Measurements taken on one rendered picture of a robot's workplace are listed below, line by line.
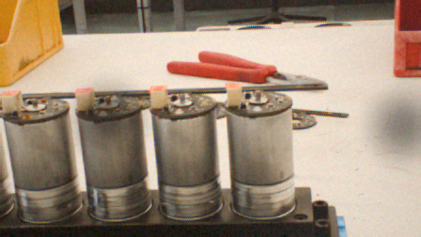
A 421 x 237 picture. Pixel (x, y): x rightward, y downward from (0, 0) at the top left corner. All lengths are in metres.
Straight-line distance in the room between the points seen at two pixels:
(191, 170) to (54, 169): 0.05
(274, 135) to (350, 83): 0.24
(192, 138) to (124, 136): 0.03
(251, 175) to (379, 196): 0.09
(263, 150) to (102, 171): 0.06
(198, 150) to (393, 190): 0.11
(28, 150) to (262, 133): 0.09
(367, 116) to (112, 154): 0.20
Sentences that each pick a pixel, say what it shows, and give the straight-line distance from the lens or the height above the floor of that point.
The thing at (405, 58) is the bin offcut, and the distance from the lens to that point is 0.50.
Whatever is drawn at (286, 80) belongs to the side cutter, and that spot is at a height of 0.75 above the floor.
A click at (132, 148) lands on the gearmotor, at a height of 0.80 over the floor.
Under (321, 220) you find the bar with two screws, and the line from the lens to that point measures 0.27.
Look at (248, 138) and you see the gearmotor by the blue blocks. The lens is 0.25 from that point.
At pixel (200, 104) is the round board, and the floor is 0.81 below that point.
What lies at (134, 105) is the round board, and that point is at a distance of 0.27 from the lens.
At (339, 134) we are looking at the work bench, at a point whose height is 0.75.
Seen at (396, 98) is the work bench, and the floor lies 0.75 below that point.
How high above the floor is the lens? 0.89
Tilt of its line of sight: 19 degrees down
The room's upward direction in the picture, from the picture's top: 4 degrees counter-clockwise
